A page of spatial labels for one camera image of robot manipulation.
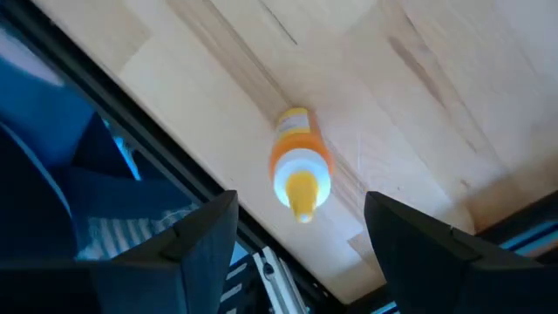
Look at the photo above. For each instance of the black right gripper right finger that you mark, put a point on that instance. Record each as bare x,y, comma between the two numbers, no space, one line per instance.
457,283

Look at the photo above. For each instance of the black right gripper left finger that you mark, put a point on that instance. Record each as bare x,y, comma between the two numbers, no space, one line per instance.
131,288

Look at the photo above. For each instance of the orange food colouring bottle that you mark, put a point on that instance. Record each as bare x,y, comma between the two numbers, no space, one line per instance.
301,161

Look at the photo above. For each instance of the black crossbar silver brackets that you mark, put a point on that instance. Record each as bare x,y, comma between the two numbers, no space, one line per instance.
279,279

